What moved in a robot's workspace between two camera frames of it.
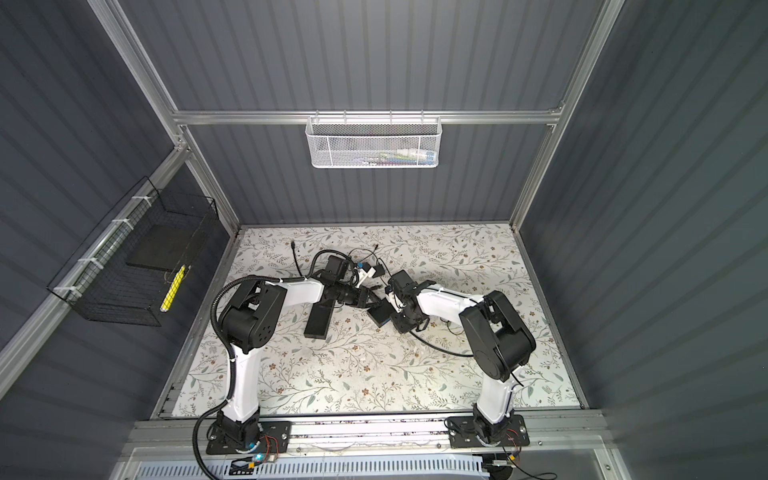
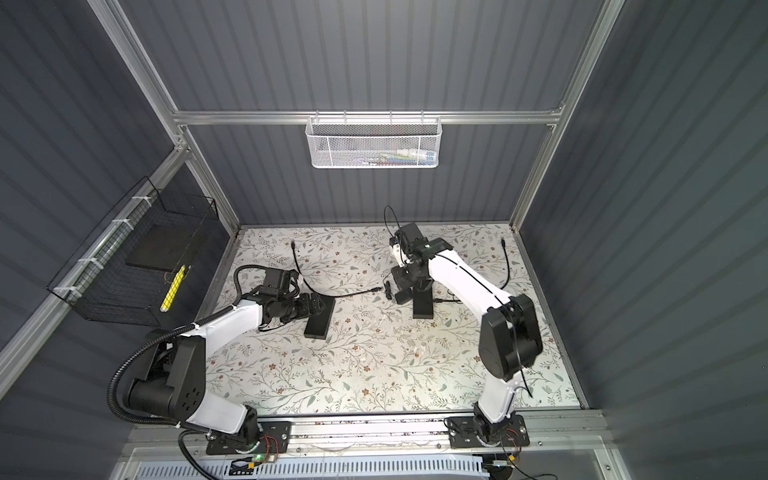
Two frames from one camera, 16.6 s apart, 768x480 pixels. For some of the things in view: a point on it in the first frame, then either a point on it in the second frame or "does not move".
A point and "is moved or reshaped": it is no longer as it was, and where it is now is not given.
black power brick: [381, 312] is moved or reshaped
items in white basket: [397, 157] does not move
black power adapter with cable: [448, 321] is moved or reshaped
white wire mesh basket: [373, 142] does not move
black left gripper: [363, 297] → [305, 309]
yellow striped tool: [172, 290] does not move
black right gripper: [401, 326] → [401, 282]
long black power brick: [319, 318] does not move
